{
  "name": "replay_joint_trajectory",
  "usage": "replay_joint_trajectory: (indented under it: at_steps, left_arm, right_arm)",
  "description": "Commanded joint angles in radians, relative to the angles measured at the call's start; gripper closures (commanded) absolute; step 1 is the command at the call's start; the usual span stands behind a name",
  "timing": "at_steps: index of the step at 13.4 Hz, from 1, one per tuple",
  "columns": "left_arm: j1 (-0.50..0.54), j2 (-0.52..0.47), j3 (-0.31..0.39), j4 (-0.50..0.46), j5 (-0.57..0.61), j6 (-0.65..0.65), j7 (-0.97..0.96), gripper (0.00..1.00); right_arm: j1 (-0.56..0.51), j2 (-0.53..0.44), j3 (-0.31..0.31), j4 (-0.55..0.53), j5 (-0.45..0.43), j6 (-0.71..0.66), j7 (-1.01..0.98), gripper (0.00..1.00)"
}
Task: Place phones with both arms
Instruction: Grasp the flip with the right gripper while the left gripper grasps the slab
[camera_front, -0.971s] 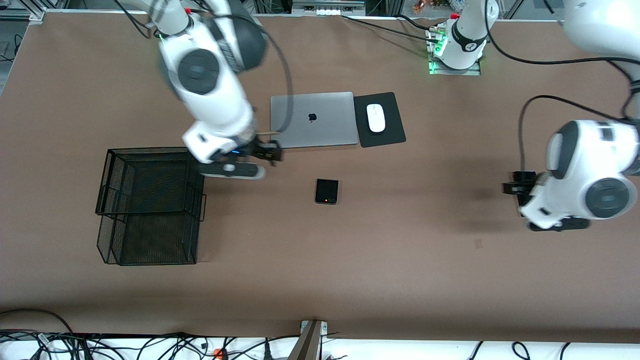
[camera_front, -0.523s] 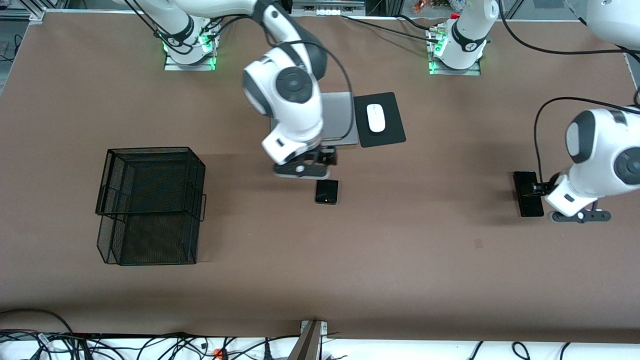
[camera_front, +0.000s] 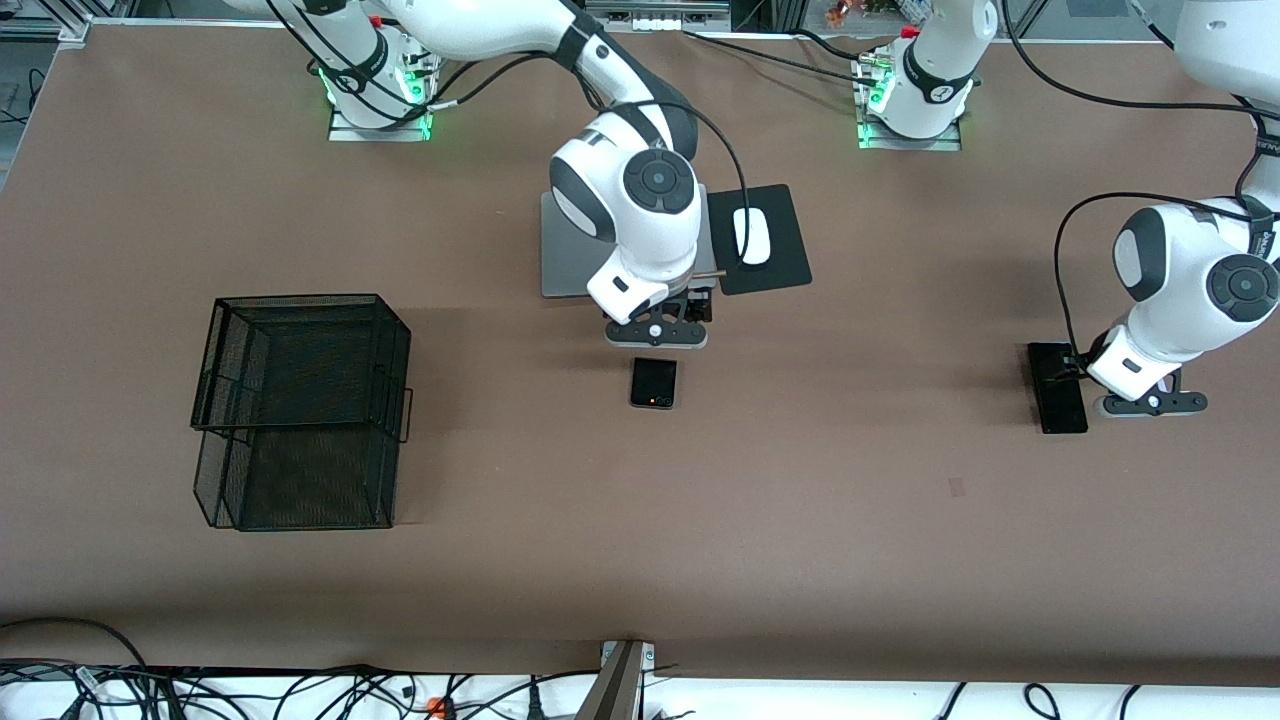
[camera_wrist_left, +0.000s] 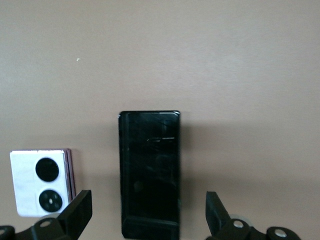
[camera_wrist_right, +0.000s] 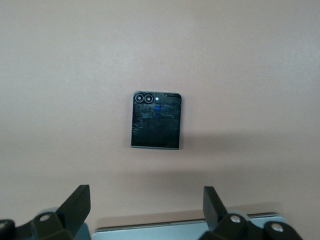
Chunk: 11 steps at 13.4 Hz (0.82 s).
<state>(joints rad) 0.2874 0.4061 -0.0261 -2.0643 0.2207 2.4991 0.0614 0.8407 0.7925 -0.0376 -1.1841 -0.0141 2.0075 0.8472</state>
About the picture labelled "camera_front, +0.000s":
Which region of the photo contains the black cable on table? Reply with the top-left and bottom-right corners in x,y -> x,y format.
683,28 -> 881,89

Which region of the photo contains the grey power strip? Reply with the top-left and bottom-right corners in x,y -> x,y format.
585,0 -> 731,31

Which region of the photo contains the black flip phone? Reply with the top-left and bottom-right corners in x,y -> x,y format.
630,357 -> 679,410

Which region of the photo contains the black wire mesh basket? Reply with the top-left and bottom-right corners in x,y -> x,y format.
190,293 -> 414,533

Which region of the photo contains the white computer mouse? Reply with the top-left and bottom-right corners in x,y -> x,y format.
733,207 -> 772,266

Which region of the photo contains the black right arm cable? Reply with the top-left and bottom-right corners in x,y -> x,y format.
260,0 -> 751,276

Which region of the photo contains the silver closed laptop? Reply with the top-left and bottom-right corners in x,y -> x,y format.
541,190 -> 721,299

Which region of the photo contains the black mouse pad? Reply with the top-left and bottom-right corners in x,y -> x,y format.
707,184 -> 813,296

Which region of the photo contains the aluminium frame profile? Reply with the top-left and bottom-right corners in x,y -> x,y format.
0,12 -> 93,43

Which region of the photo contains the black slab smartphone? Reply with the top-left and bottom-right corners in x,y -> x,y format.
1027,342 -> 1089,435

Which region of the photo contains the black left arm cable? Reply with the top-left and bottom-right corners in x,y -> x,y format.
1003,0 -> 1280,376

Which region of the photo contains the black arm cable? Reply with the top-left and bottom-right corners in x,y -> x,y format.
1003,0 -> 1280,376
260,0 -> 751,276

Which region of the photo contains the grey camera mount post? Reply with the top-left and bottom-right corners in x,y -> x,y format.
575,640 -> 658,720

